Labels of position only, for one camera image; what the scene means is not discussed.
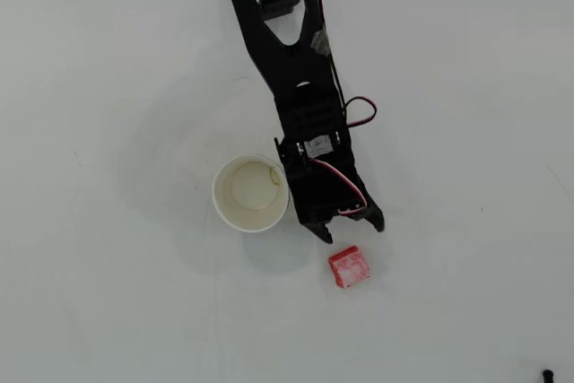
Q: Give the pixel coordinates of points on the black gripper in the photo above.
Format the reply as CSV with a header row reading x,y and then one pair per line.
x,y
319,213

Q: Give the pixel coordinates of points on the red sugared cube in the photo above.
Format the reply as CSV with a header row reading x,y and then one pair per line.
x,y
350,267

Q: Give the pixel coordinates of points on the tan ribbed paper cup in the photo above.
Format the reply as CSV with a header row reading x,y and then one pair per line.
x,y
251,194

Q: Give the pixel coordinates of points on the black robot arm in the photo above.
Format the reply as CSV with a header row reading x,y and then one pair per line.
x,y
287,69

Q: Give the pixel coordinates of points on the small black post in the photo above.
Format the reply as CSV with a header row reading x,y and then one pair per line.
x,y
547,375

